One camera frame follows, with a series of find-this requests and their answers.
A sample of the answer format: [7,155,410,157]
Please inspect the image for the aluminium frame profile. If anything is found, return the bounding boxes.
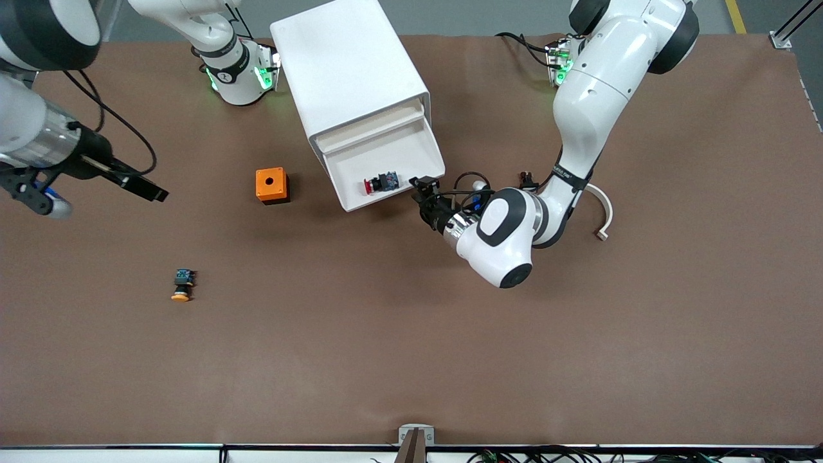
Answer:
[770,0,823,49]

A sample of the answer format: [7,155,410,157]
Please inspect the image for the orange box with hole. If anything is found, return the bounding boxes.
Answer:
[255,167,291,206]

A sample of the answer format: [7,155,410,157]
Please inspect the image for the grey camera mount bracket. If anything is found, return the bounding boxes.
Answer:
[395,424,435,463]

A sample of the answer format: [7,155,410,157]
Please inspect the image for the red push button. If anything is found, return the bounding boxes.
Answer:
[363,172,399,195]

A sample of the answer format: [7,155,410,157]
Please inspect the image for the yellow push button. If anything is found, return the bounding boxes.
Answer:
[170,269,197,303]

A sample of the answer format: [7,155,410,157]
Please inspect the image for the white plastic drawer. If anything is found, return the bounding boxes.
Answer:
[314,96,430,153]
[321,116,446,213]

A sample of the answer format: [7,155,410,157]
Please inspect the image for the white curved bracket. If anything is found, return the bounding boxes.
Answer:
[582,183,614,242]

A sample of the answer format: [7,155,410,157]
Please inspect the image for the black cable bundle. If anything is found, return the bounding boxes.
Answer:
[469,448,823,463]

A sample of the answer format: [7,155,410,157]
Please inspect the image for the white drawer cabinet housing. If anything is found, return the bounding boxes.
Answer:
[270,0,431,155]

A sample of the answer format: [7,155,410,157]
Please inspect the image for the black base cable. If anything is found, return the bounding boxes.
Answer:
[495,31,560,65]
[222,0,277,49]

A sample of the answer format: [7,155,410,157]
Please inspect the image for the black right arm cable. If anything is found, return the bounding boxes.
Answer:
[61,68,158,177]

